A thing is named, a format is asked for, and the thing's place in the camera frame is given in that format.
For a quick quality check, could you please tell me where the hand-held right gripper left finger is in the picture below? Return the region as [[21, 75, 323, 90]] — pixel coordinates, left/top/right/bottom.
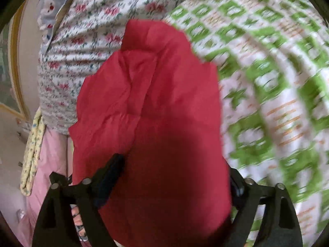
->
[[32, 154, 125, 247]]

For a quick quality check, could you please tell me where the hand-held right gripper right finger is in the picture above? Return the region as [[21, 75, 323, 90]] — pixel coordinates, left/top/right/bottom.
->
[[223, 168, 304, 247]]

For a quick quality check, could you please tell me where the red quilted jacket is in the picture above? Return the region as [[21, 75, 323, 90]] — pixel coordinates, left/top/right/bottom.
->
[[68, 19, 233, 247]]

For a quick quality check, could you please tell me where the pink quilt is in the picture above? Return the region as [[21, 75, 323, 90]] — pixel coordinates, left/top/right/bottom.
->
[[15, 129, 78, 247]]

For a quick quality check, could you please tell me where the yellow floral blanket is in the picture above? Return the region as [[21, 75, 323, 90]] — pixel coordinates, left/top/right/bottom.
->
[[20, 108, 47, 196]]

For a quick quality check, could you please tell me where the green checked blanket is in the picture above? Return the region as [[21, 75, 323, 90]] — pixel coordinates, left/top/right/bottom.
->
[[162, 0, 329, 247]]

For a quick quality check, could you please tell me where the floral print quilt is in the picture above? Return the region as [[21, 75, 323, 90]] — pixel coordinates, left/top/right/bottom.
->
[[37, 0, 219, 135]]

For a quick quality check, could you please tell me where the blue white printed cloth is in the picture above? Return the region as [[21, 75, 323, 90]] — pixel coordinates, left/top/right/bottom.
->
[[38, 0, 85, 54]]

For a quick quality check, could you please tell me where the framed wall picture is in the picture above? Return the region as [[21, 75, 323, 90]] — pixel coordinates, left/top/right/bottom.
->
[[0, 0, 29, 121]]

